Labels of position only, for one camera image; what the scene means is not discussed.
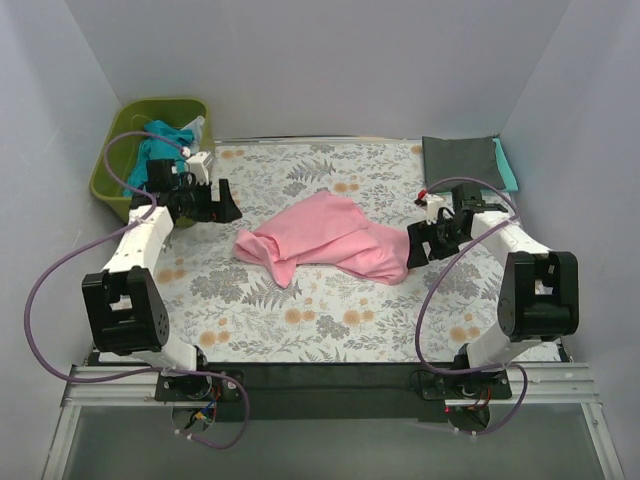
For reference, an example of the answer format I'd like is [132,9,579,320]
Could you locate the pink t-shirt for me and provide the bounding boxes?
[233,191,409,288]

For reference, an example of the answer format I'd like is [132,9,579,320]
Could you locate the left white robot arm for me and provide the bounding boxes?
[82,151,242,400]

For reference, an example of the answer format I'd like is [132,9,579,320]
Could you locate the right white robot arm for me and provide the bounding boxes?
[406,177,579,398]

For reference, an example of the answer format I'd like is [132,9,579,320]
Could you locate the teal t-shirt in bin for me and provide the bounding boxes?
[127,120,192,188]

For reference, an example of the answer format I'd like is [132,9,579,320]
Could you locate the white garment in bin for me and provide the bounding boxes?
[182,116,206,154]

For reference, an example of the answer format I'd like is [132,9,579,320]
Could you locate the folded dark grey t-shirt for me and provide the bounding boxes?
[422,136,505,190]

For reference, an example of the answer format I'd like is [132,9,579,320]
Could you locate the folded teal t-shirt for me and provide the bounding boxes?
[493,137,519,193]

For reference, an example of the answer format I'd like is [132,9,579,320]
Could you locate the green plastic bin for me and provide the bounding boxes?
[89,97,212,222]

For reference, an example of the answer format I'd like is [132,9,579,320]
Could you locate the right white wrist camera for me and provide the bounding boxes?
[414,190,446,225]

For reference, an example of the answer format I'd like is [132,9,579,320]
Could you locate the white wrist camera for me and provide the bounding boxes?
[185,151,214,183]
[414,190,446,225]

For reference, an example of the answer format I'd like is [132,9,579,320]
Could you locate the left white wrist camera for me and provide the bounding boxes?
[185,151,214,183]

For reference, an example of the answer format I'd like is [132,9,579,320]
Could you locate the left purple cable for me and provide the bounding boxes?
[23,130,250,450]

